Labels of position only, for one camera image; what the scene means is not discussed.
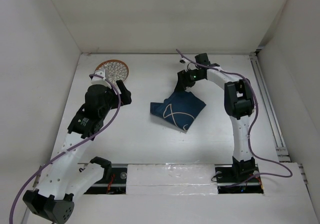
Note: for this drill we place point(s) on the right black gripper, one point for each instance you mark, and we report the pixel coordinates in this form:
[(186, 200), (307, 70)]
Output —
[(182, 81)]

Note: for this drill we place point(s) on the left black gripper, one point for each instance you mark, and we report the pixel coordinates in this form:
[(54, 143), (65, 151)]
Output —
[(125, 94)]

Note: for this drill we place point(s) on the blue whale cloth napkin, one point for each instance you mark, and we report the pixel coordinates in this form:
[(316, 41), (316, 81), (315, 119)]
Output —
[(180, 109)]

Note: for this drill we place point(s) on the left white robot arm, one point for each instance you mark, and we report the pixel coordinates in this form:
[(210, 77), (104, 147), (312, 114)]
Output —
[(54, 197)]

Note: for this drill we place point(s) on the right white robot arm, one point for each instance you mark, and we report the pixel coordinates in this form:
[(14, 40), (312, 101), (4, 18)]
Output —
[(239, 103)]

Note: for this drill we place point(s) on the floral orange-rimmed plate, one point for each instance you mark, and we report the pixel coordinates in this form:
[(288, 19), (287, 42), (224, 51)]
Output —
[(115, 70)]

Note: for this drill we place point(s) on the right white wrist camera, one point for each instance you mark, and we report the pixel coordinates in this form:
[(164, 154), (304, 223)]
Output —
[(183, 60)]

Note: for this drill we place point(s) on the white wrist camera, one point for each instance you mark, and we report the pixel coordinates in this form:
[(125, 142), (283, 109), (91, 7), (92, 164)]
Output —
[(183, 60), (98, 77)]

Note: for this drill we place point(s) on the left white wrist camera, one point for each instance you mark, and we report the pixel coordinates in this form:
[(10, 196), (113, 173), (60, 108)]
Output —
[(98, 77)]

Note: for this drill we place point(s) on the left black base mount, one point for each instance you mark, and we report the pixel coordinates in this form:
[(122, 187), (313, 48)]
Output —
[(115, 185)]

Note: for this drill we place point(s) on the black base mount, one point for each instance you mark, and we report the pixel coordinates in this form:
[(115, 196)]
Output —
[(115, 185), (228, 183)]

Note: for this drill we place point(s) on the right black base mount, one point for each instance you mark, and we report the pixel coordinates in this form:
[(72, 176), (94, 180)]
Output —
[(228, 183)]

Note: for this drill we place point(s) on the aluminium side rail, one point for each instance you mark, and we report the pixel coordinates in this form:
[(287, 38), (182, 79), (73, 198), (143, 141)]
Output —
[(280, 145)]

